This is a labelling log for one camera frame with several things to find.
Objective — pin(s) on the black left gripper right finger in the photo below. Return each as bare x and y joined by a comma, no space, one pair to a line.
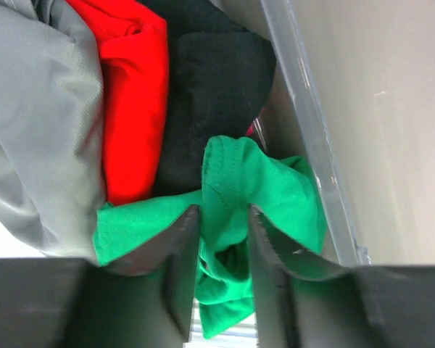
300,298

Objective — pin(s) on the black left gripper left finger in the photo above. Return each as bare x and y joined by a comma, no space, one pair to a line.
145,297

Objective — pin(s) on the green t shirt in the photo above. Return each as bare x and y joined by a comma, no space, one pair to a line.
235,174

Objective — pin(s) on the grey t shirt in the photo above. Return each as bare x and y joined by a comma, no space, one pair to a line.
51,126

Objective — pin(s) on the pink t shirt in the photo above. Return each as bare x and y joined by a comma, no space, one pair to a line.
256,129

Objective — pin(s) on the clear plastic bin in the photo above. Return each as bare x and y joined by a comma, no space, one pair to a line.
293,121

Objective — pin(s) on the red t shirt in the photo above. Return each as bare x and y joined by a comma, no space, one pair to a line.
133,52

